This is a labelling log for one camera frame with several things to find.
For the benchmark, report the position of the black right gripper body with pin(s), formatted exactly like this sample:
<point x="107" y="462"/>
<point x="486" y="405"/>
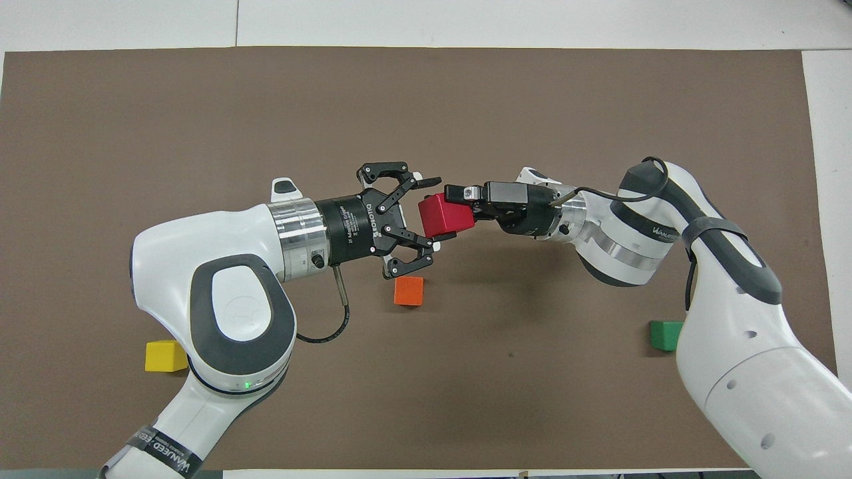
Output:
<point x="526" y="206"/>

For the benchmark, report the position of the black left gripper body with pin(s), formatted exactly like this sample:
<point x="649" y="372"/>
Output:
<point x="356" y="226"/>

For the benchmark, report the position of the red cube block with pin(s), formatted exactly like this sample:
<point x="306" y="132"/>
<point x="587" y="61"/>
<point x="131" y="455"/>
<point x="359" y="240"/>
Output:
<point x="444" y="215"/>

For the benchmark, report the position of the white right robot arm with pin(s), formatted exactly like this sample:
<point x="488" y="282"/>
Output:
<point x="745" y="346"/>

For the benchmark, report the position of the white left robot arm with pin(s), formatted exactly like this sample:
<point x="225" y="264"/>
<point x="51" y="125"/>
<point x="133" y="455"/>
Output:
<point x="233" y="313"/>

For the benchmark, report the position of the orange cube block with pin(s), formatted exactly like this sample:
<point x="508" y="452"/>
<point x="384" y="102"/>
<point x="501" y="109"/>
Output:
<point x="409" y="291"/>

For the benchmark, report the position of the green cube block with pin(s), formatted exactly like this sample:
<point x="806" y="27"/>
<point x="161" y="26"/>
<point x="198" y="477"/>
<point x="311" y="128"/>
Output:
<point x="665" y="336"/>

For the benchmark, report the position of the yellow cube block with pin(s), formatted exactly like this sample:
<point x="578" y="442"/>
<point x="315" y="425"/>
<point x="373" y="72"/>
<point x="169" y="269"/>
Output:
<point x="163" y="356"/>

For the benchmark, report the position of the brown table mat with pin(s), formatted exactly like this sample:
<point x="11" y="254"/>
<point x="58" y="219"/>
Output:
<point x="399" y="100"/>

